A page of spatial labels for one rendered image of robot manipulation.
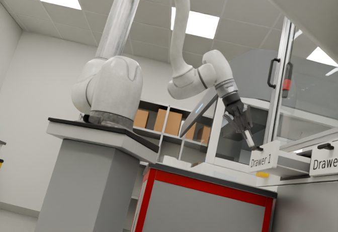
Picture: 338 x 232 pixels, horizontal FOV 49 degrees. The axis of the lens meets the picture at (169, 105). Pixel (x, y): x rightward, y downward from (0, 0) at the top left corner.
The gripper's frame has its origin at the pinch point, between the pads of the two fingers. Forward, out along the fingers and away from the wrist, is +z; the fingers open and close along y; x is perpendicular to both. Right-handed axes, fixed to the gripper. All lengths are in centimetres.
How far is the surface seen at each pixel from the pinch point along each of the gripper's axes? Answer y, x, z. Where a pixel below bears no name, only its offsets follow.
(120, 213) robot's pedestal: -60, -25, 7
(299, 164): 9.9, -12.9, 16.5
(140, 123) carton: -2, 378, -87
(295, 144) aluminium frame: 19.8, 2.8, 9.6
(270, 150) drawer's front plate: 2.7, -9.8, 7.7
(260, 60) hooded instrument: 60, 80, -48
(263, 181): 11.4, 35.6, 22.0
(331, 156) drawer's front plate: 12.8, -31.9, 16.7
